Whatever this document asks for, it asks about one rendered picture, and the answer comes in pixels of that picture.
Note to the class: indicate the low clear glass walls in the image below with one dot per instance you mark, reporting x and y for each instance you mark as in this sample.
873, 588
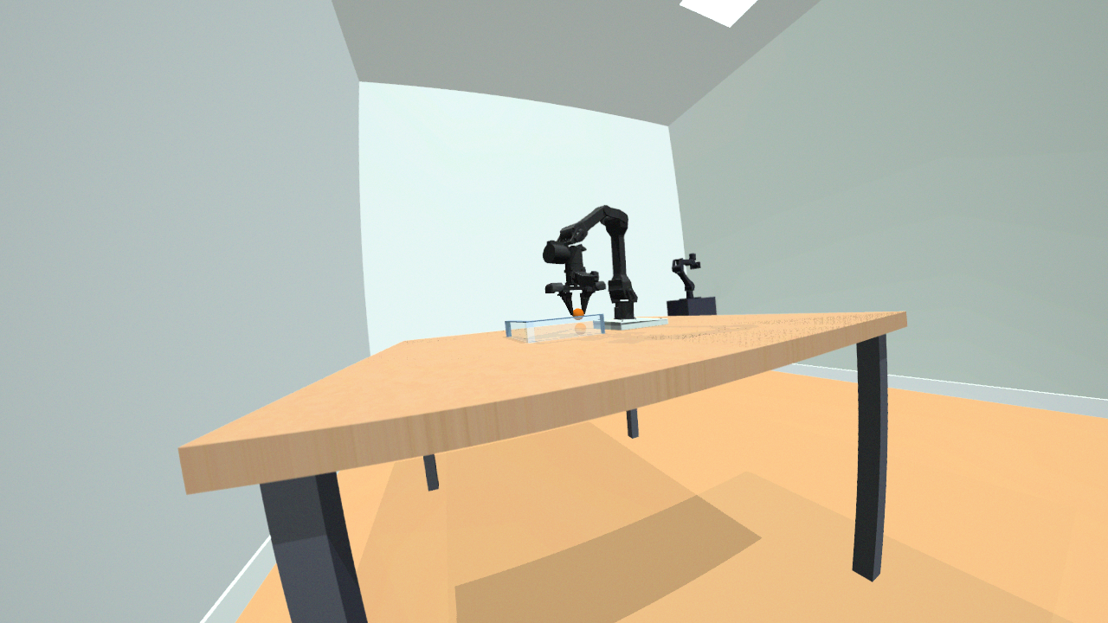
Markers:
542, 331

